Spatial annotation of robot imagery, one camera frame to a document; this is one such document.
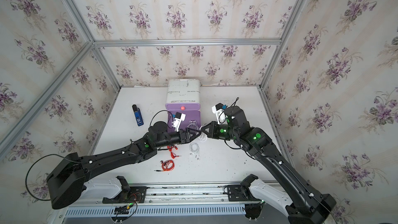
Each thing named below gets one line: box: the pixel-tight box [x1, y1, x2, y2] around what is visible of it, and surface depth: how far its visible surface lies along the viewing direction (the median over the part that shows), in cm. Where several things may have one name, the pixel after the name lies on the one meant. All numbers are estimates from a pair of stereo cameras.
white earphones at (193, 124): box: [186, 119, 199, 130], surface depth 92 cm
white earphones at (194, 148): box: [189, 142, 201, 161], surface depth 90 cm
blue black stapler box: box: [132, 104, 144, 126], surface depth 103 cm
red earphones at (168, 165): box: [153, 159, 175, 172], surface depth 84 cm
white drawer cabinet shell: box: [165, 78, 201, 105], surface depth 90 cm
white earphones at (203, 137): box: [197, 132, 208, 143], surface depth 67 cm
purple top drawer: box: [164, 102, 201, 111], surface depth 85 cm
